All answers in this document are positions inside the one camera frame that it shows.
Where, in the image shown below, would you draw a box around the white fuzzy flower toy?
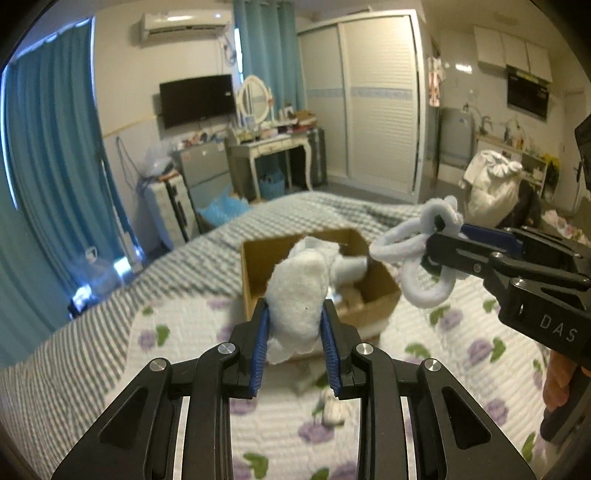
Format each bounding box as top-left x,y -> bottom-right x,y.
369,196 -> 464,309

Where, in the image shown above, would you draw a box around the white plush toy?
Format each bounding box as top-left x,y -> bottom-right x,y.
264,236 -> 339,364

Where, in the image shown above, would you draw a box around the white sock blue trim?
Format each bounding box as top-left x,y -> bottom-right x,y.
331,254 -> 369,288

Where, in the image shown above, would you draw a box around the person right hand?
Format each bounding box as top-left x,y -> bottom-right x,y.
543,351 -> 576,412

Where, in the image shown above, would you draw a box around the white laundry bag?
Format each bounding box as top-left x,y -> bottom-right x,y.
461,150 -> 523,228

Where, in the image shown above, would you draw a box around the brown cardboard box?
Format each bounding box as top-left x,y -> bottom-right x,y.
240,227 -> 402,358

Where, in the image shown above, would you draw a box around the small washing machine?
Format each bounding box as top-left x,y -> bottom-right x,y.
439,107 -> 475,169

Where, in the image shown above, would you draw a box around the grey checked bedsheet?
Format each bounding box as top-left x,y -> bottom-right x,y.
1,192 -> 420,479

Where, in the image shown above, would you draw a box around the black range hood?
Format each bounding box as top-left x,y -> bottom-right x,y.
507,66 -> 550,121

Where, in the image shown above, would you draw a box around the clear water jug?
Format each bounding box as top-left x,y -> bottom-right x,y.
73,246 -> 121,299

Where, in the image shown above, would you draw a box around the dark suitcase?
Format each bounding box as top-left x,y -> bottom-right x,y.
308,127 -> 328,187

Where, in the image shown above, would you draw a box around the white upper cabinets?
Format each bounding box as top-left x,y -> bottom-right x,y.
474,26 -> 553,83

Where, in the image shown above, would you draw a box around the white sliding wardrobe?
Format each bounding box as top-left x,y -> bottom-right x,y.
297,9 -> 430,203

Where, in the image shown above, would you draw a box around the white suitcase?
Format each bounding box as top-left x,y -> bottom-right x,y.
144,172 -> 200,250

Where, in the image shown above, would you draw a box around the blue window curtain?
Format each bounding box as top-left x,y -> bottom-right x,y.
1,19 -> 136,367

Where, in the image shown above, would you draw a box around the white dressing table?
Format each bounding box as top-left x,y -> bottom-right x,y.
225,128 -> 318,201

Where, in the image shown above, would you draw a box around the oval vanity mirror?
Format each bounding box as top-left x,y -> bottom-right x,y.
236,75 -> 273,125

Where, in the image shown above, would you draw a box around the silver mini fridge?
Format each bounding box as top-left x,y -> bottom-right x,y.
173,141 -> 231,210

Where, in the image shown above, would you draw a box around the blue corner curtain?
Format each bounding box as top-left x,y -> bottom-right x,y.
232,0 -> 305,110

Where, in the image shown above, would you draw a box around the white air conditioner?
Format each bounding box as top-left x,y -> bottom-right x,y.
139,10 -> 232,45

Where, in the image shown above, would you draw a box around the black wall television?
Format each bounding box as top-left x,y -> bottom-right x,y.
159,74 -> 235,129

